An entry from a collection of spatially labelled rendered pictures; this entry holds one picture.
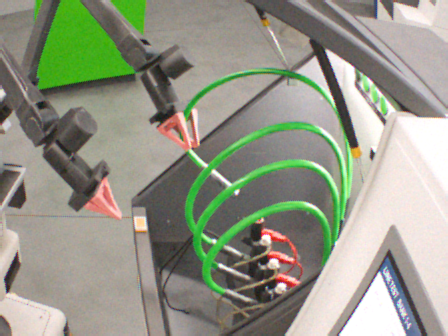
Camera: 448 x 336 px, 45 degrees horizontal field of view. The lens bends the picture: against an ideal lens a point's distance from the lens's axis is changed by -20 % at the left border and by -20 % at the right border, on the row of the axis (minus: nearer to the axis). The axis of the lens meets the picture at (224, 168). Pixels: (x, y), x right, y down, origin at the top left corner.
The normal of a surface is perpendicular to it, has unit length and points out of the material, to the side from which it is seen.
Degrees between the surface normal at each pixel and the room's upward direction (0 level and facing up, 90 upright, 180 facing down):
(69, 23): 90
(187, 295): 0
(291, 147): 90
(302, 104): 90
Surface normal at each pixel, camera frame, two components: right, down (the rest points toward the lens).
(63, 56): 0.27, 0.51
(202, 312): 0.05, -0.86
